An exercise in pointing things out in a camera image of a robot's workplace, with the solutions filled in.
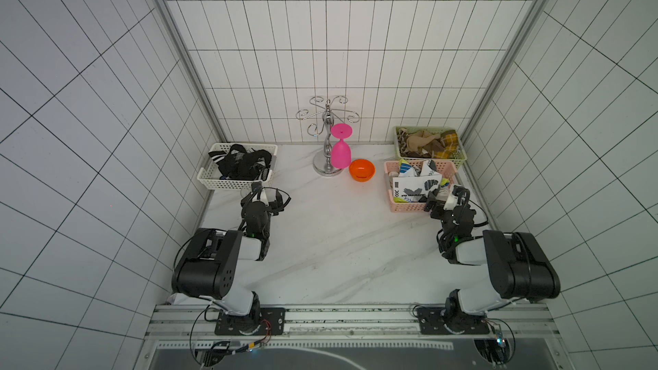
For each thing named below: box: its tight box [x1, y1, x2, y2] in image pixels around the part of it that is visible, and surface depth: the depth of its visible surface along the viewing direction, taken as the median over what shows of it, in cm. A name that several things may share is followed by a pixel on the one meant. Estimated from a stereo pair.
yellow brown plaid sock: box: [436, 129, 460, 160], surface depth 115 cm
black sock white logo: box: [246, 149, 273, 181], surface depth 107 cm
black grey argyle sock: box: [226, 143, 258, 181], surface depth 106 cm
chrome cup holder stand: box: [295, 95, 360, 177], surface depth 96 cm
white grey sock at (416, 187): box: [392, 173, 443, 203], surface depth 97 cm
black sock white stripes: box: [208, 150, 238, 176], surface depth 107 cm
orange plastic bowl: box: [348, 159, 377, 183], surface depth 108 cm
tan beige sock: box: [406, 129, 442, 153], surface depth 113 cm
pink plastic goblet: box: [330, 123, 353, 169], surface depth 92 cm
